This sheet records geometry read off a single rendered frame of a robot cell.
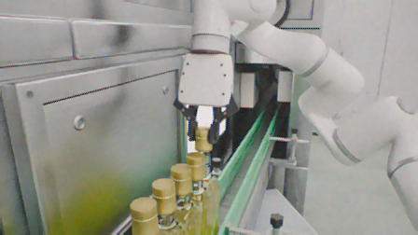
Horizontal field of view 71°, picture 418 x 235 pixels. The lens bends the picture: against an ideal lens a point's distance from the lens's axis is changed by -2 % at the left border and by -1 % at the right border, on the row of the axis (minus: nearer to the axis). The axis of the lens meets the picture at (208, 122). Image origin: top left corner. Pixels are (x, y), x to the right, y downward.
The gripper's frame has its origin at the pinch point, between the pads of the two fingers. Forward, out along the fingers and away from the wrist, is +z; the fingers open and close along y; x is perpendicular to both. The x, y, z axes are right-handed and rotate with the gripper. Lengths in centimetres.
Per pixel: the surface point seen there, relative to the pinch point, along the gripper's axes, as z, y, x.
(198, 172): 6.7, 1.6, -5.9
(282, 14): -48, 6, 76
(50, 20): -14.3, -12.7, -26.0
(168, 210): 10.4, 1.2, -16.7
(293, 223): 32, 18, 49
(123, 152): 4.6, -12.5, -8.2
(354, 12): -134, 65, 338
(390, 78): -59, 115, 358
